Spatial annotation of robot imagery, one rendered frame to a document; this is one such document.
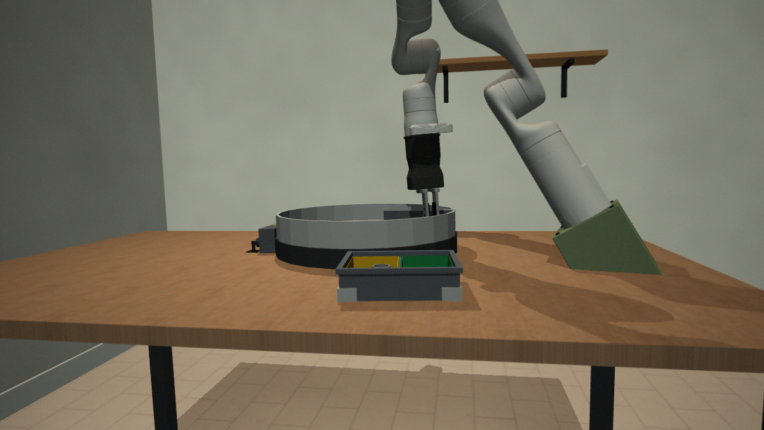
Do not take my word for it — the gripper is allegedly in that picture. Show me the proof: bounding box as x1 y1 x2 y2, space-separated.
404 110 453 217

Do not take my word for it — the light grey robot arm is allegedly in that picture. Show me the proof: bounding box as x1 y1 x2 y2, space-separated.
392 0 612 229

